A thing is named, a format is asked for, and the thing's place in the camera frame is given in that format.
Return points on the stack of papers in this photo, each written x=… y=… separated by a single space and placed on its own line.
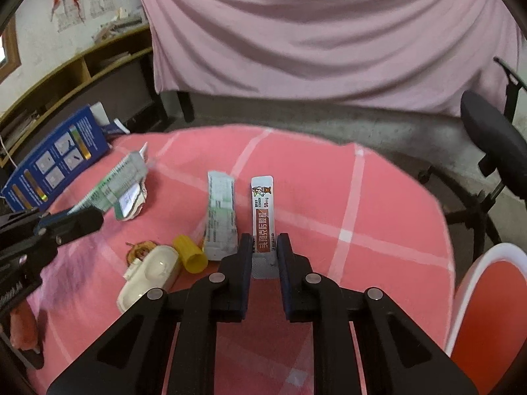
x=115 y=59
x=18 y=125

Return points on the paper wall calendar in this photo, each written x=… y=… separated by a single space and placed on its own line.
x=99 y=2
x=70 y=12

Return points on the brown rubber band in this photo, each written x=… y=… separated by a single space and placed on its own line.
x=138 y=251

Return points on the red and white sachet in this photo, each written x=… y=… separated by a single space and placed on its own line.
x=263 y=214

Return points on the blue cardboard box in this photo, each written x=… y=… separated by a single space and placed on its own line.
x=53 y=164

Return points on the wooden shelf desk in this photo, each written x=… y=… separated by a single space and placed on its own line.
x=83 y=72

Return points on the stack of books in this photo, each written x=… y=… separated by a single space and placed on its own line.
x=115 y=26

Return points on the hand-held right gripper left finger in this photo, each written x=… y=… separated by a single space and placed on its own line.
x=247 y=279

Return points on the person's left hand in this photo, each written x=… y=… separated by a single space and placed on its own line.
x=24 y=329

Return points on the white crumpled object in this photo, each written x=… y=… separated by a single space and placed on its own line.
x=152 y=271

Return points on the red bucket with white rim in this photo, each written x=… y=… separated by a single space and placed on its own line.
x=494 y=317

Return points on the pink checked tablecloth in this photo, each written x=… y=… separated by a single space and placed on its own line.
x=329 y=214

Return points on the wooden framed window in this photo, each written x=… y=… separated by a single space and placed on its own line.
x=14 y=55

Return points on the green and white sachet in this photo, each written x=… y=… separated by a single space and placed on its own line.
x=220 y=214

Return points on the pink hanging sheet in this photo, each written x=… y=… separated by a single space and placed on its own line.
x=308 y=28

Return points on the green white carton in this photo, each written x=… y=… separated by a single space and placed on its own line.
x=119 y=181

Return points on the yellow plastic cap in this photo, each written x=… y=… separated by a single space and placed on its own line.
x=189 y=253

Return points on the black office chair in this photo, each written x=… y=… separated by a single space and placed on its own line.
x=494 y=131

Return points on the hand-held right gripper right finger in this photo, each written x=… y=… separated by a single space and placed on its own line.
x=282 y=279

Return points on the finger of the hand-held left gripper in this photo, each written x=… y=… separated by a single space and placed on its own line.
x=53 y=222
x=78 y=226

